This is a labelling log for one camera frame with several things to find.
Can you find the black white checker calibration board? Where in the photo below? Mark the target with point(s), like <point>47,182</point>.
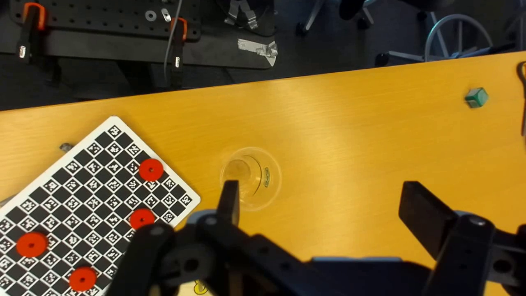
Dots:
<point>83,191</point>

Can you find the dark office chair base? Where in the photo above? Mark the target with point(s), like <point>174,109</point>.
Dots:
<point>315,17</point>

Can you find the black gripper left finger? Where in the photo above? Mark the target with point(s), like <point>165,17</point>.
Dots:
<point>165,257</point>

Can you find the black orange bar clamp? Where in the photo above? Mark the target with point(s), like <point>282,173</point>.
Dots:
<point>34,25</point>
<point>178,47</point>

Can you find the silver metal bracket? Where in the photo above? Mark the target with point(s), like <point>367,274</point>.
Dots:
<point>257,50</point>

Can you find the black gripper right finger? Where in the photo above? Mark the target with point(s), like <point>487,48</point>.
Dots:
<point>461,247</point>

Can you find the small green cube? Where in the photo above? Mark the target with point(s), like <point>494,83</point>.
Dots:
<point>478,98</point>

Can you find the black perforated breadboard plate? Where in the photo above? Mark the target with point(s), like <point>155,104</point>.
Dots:
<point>100,17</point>

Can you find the small silver washer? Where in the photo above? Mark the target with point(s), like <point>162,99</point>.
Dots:
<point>151,15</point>

